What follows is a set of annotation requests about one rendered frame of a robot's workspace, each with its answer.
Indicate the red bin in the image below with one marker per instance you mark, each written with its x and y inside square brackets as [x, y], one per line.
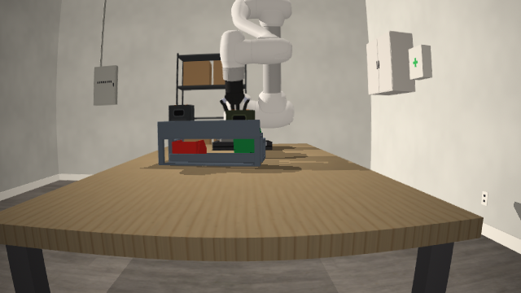
[180, 147]

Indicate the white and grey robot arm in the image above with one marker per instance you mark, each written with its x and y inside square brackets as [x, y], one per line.
[272, 108]

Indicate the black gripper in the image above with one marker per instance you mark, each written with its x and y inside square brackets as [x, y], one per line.
[234, 95]

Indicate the green bin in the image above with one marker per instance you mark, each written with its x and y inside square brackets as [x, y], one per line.
[243, 145]

